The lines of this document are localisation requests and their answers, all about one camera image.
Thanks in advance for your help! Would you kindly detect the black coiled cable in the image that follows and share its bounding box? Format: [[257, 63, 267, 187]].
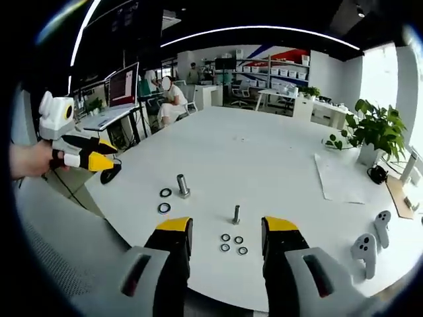
[[366, 164, 389, 184]]

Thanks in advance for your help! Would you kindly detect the white office chair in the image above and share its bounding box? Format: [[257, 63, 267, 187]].
[[230, 80, 252, 107]]

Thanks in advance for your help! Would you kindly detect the white paper sheet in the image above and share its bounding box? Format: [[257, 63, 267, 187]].
[[313, 153, 366, 204]]

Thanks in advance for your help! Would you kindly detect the large metal threaded stud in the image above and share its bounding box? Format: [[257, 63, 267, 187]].
[[176, 173, 192, 199]]

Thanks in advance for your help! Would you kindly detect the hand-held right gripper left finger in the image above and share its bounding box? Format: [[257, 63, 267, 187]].
[[120, 216, 194, 317]]

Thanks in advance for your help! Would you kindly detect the brown cardboard sheet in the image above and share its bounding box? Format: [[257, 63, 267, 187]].
[[385, 174, 418, 219]]

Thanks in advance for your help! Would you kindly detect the small green plant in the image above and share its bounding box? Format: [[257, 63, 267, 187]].
[[297, 85, 322, 100]]

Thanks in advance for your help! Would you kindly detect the green potted plant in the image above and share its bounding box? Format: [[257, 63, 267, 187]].
[[325, 98, 408, 166]]

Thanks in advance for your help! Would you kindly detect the shelf with white boxes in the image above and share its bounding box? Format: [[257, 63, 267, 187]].
[[235, 48, 312, 90]]

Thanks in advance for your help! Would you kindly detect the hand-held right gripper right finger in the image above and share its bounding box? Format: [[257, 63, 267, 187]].
[[260, 216, 335, 317]]

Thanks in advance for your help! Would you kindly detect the white standing device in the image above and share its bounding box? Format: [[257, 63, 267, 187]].
[[399, 146, 423, 186]]

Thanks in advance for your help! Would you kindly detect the grey mesh chair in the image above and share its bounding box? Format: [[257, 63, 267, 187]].
[[12, 178, 156, 317]]

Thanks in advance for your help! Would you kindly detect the computer monitor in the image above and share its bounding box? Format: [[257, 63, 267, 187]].
[[104, 61, 140, 109]]

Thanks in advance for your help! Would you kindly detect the grey handheld controller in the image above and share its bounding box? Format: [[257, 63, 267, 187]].
[[373, 209, 392, 249], [350, 232, 378, 280]]

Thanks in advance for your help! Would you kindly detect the black computer mouse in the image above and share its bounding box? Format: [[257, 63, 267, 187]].
[[99, 158, 122, 185]]

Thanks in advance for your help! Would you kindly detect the person's left hand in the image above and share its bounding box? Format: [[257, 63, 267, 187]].
[[9, 139, 72, 181]]

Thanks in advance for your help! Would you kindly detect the white standing desk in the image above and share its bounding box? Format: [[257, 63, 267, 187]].
[[74, 104, 143, 149]]

